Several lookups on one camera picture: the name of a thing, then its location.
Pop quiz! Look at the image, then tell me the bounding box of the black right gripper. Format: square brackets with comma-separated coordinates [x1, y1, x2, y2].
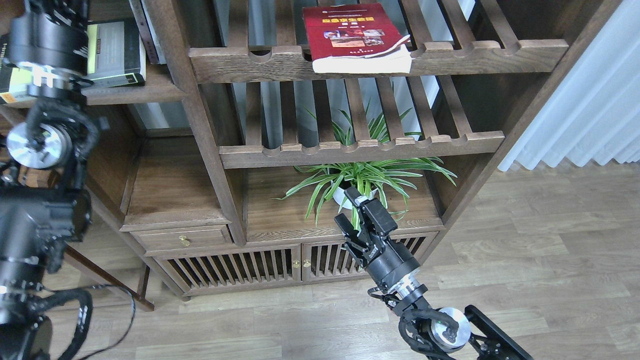
[334, 186, 422, 295]

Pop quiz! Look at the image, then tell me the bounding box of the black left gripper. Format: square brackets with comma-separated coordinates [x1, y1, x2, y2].
[6, 0, 90, 77]

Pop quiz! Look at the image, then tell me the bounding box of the green and black book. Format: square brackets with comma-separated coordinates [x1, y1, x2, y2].
[0, 17, 146, 104]

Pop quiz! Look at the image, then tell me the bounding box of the red cover book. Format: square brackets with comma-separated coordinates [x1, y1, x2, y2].
[302, 3, 412, 75]

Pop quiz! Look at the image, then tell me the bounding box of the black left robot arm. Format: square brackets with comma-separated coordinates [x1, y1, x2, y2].
[0, 0, 109, 360]

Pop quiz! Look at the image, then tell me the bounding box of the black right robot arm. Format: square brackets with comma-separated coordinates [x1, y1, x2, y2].
[334, 187, 531, 360]

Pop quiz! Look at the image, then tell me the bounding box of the white plant pot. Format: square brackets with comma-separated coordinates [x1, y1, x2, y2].
[333, 181, 378, 210]

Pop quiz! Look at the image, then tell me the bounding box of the green spider plant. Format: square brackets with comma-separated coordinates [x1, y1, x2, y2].
[272, 109, 457, 224]

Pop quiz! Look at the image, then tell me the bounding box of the grey upright book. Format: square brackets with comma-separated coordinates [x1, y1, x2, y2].
[129, 0, 164, 65]

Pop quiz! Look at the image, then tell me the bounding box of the white blue upright book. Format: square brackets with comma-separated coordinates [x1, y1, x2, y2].
[141, 0, 167, 65]

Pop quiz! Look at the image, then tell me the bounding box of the dark wooden bookshelf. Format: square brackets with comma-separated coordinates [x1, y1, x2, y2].
[87, 0, 621, 297]

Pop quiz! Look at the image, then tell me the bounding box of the brass drawer knob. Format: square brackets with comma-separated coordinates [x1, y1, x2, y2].
[179, 235, 191, 248]

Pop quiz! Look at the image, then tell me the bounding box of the wooden side furniture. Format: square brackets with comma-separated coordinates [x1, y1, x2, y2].
[0, 117, 155, 312]

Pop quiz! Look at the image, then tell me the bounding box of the white sheer curtain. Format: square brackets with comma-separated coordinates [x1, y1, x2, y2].
[498, 0, 640, 172]

